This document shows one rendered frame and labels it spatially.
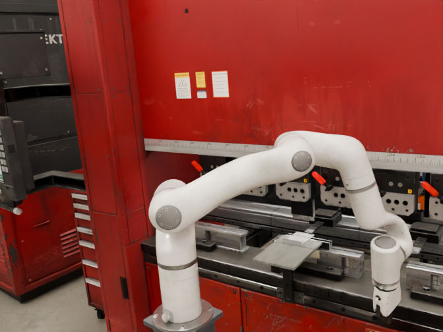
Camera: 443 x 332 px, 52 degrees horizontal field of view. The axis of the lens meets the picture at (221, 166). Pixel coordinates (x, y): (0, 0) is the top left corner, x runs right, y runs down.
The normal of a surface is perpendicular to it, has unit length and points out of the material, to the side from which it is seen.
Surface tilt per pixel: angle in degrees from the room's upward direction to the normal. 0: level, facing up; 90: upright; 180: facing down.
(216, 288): 90
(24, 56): 90
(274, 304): 90
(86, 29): 90
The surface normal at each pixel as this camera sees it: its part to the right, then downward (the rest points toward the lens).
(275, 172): -0.56, 0.45
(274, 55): -0.57, 0.24
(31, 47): 0.74, 0.11
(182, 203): 0.35, -0.14
